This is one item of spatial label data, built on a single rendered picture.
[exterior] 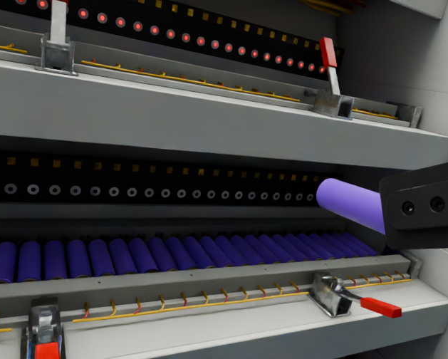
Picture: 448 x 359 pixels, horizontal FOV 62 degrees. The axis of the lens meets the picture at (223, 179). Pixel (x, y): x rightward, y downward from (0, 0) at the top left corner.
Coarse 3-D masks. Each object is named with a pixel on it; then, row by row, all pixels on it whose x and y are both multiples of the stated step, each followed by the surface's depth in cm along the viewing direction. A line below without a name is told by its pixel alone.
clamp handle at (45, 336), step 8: (40, 320) 25; (48, 320) 25; (40, 328) 25; (48, 328) 25; (40, 336) 24; (48, 336) 24; (40, 344) 22; (48, 344) 22; (56, 344) 22; (40, 352) 21; (48, 352) 21; (56, 352) 21
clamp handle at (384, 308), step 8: (336, 288) 37; (344, 296) 36; (352, 296) 35; (360, 296) 35; (360, 304) 34; (368, 304) 33; (376, 304) 32; (384, 304) 32; (376, 312) 32; (384, 312) 32; (392, 312) 31; (400, 312) 31
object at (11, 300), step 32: (384, 256) 47; (0, 288) 28; (32, 288) 28; (64, 288) 29; (96, 288) 30; (128, 288) 31; (160, 288) 32; (192, 288) 34; (224, 288) 36; (256, 288) 37; (96, 320) 29
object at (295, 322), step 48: (384, 240) 54; (384, 288) 44; (432, 288) 46; (0, 336) 26; (96, 336) 28; (144, 336) 29; (192, 336) 30; (240, 336) 31; (288, 336) 33; (336, 336) 36; (384, 336) 40
